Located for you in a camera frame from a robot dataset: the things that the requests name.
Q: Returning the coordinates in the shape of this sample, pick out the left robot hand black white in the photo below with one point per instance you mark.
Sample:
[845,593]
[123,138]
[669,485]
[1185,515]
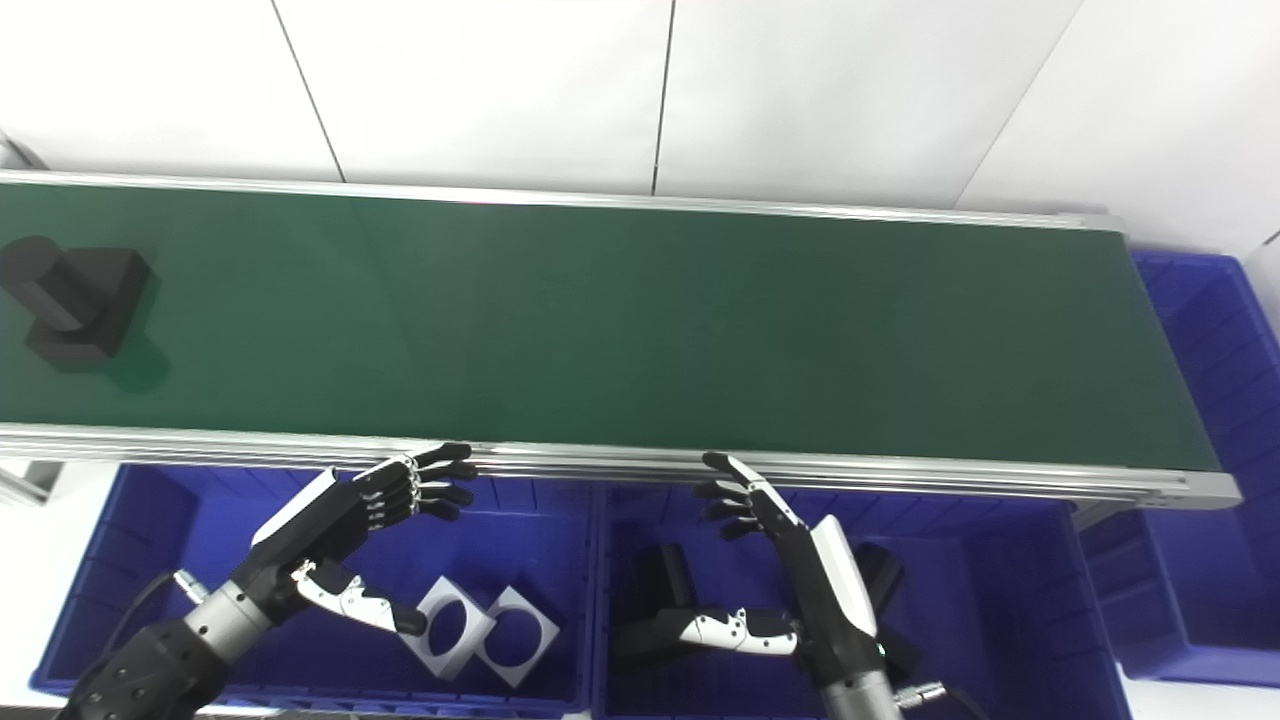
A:
[320,520]

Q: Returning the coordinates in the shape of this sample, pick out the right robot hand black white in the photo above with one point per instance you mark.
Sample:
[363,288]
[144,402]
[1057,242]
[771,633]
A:
[825,580]

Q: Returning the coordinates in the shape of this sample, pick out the black cylinder block part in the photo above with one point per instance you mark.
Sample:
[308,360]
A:
[665,585]
[75,300]

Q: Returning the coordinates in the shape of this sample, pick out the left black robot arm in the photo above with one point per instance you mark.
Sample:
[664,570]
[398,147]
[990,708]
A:
[165,655]

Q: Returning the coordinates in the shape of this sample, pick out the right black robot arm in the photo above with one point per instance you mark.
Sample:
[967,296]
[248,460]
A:
[860,700]

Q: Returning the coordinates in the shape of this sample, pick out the blue bin with black parts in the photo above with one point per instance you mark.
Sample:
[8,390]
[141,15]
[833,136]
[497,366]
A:
[1000,600]

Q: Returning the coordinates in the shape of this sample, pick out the blue bin with grey parts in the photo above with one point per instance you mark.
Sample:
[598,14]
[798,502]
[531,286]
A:
[530,560]

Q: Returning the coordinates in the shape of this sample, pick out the green conveyor belt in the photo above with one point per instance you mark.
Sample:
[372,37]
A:
[600,462]
[620,330]

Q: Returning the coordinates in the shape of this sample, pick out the aluminium conveyor leg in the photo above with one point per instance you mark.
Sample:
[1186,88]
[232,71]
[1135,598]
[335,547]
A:
[30,480]

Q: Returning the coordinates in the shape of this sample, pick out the empty blue bin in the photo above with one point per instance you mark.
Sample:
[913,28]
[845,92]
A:
[1210,400]

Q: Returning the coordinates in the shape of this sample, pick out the grey square plate with hole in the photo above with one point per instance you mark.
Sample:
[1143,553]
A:
[540,645]
[425,650]

